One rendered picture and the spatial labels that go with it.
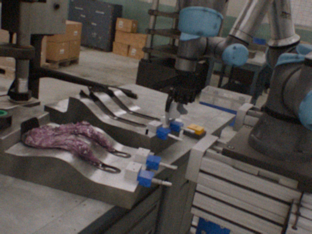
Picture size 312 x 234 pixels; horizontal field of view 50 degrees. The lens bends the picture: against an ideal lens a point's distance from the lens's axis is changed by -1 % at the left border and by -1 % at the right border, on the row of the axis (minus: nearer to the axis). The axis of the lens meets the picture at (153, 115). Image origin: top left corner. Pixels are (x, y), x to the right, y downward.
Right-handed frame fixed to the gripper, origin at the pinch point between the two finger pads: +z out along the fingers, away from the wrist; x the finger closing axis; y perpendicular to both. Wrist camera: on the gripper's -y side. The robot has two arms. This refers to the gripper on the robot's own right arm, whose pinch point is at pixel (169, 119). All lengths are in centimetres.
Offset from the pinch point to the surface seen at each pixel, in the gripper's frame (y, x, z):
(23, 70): -72, -8, -2
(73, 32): -357, 345, 32
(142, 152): 5.4, -28.6, 2.5
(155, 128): 1.2, -13.3, -0.1
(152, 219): 3.2, -4.9, 41.8
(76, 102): -31.1, -17.8, -0.9
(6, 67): -339, 195, 77
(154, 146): 2.3, -13.6, 6.4
